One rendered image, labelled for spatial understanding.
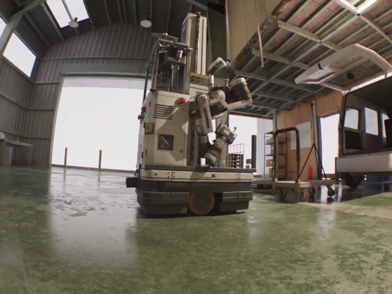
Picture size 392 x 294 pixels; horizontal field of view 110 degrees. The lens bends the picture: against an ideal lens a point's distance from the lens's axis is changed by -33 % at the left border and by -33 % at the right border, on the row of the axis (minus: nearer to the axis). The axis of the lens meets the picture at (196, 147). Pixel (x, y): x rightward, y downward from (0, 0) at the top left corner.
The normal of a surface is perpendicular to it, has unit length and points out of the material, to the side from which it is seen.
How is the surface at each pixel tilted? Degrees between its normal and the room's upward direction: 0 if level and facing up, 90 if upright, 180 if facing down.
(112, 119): 90
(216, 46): 90
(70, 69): 90
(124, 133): 90
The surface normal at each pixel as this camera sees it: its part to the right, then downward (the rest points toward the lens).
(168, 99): 0.37, -0.09
